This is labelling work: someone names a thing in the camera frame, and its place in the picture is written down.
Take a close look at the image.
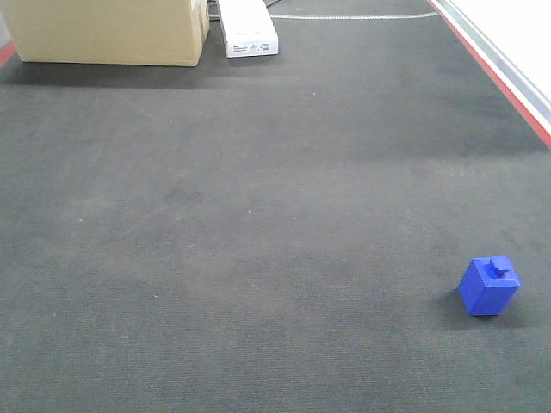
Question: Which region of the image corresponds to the blue block part with knob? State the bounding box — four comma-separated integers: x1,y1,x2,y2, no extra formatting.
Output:
457,256,522,317

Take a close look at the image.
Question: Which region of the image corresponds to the white long box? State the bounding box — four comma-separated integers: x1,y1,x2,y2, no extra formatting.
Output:
218,0,279,59

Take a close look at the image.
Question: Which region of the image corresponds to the large cardboard box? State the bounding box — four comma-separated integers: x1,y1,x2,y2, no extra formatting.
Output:
1,0,209,66

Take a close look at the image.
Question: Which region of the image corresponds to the white conveyor side rail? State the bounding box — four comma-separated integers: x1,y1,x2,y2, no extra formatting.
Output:
430,1,550,145

